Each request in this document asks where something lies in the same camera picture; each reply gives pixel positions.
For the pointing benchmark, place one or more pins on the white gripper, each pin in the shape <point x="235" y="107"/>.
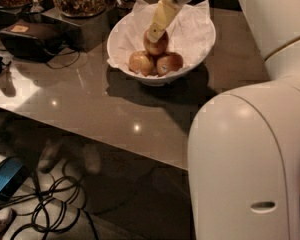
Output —
<point x="165" y="12"/>

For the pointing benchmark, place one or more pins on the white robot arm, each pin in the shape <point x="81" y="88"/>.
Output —
<point x="244" y="144"/>

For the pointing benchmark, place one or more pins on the black case with label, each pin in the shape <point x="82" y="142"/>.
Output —
<point x="38" y="42"/>

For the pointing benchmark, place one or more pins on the blue foot pedal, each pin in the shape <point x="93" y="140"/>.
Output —
<point x="12" y="175"/>

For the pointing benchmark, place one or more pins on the metal scoop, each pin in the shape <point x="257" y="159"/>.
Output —
<point x="36" y="7"/>

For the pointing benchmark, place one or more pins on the white paper liner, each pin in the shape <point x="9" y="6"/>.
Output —
<point x="193" y="34"/>

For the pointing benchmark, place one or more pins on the white bowl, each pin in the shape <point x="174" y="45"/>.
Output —
<point x="163" y="79"/>

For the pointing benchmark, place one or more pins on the red apple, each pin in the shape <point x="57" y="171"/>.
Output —
<point x="169" y="62"/>
<point x="141" y="62"/>
<point x="157" y="48"/>

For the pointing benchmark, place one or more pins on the dark square stand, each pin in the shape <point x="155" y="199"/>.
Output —
<point x="83" y="33"/>

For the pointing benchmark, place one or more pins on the white sneaker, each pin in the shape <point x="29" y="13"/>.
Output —
<point x="6" y="215"/>

